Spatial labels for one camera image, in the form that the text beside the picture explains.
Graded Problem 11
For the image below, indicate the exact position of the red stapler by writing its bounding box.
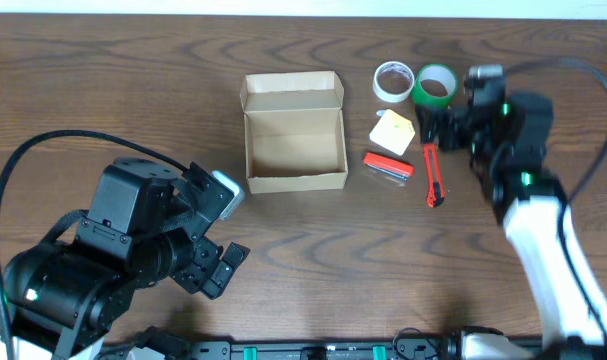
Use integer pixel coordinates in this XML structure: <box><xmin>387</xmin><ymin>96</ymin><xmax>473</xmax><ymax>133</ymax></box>
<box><xmin>363</xmin><ymin>152</ymin><xmax>414</xmax><ymax>181</ymax></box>

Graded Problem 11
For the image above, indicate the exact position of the beige masking tape roll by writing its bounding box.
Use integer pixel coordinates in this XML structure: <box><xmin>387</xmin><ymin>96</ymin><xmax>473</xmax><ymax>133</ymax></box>
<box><xmin>372</xmin><ymin>61</ymin><xmax>416</xmax><ymax>103</ymax></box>

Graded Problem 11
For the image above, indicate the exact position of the green tape roll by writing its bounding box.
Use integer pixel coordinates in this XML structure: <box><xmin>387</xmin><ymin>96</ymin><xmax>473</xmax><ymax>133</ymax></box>
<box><xmin>411</xmin><ymin>64</ymin><xmax>458</xmax><ymax>108</ymax></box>

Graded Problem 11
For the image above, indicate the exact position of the red utility knife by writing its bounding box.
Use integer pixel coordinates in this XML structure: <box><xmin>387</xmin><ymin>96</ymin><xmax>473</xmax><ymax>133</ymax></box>
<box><xmin>422</xmin><ymin>143</ymin><xmax>444</xmax><ymax>208</ymax></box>

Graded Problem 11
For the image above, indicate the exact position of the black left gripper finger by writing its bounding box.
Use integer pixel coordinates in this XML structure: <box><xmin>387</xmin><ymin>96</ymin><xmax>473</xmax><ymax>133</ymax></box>
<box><xmin>222</xmin><ymin>242</ymin><xmax>250</xmax><ymax>270</ymax></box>
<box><xmin>201</xmin><ymin>261</ymin><xmax>234</xmax><ymax>300</ymax></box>

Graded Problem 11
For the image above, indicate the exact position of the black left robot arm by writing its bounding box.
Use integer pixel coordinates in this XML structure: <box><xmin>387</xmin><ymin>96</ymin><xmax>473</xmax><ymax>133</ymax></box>
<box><xmin>4</xmin><ymin>157</ymin><xmax>249</xmax><ymax>359</ymax></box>

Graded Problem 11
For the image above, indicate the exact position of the yellow sticky note pad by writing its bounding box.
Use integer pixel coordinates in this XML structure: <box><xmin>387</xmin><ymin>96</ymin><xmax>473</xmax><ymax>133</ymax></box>
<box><xmin>369</xmin><ymin>109</ymin><xmax>416</xmax><ymax>156</ymax></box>

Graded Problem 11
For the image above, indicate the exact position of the brown cardboard box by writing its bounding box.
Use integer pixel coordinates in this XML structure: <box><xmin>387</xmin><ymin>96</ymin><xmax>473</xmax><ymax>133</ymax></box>
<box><xmin>240</xmin><ymin>71</ymin><xmax>348</xmax><ymax>194</ymax></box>

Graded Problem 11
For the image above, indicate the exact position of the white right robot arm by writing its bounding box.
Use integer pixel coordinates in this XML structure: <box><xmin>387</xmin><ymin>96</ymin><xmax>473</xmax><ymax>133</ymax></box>
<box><xmin>415</xmin><ymin>75</ymin><xmax>607</xmax><ymax>356</ymax></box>

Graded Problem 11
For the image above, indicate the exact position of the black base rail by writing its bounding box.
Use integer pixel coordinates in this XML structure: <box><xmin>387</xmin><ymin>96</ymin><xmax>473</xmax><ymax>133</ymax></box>
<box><xmin>187</xmin><ymin>327</ymin><xmax>549</xmax><ymax>360</ymax></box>

